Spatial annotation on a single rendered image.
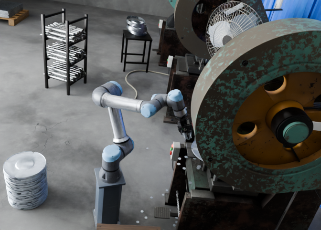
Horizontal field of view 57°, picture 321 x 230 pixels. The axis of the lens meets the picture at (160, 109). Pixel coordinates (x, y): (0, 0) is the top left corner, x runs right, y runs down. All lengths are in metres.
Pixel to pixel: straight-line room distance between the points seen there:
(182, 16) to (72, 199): 1.88
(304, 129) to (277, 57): 0.32
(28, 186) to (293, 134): 1.83
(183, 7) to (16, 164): 1.94
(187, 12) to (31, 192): 2.02
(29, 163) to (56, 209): 0.42
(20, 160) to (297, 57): 2.01
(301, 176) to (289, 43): 0.69
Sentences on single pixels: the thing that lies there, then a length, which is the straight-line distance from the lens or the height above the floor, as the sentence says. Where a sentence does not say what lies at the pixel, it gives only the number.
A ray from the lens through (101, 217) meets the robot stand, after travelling 2.35.
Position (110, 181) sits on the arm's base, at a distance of 2.09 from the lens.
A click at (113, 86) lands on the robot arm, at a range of 1.95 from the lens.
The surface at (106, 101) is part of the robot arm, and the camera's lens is 1.80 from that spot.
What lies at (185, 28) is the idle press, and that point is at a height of 1.19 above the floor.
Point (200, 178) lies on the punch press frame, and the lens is 1.97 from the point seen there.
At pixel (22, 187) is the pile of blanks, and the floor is 0.24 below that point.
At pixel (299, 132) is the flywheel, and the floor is 1.34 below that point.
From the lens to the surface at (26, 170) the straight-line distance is 2.42.
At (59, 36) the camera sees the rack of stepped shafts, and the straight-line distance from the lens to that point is 3.84.
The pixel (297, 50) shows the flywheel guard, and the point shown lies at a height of 1.66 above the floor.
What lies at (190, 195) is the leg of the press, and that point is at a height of 0.62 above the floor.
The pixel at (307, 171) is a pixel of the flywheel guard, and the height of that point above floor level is 1.09.
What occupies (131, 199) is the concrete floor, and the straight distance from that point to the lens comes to 2.63.
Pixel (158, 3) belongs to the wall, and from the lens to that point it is 8.28.
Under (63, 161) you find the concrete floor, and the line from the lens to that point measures 2.95.
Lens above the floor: 1.96
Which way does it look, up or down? 31 degrees down
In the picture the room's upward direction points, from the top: 10 degrees clockwise
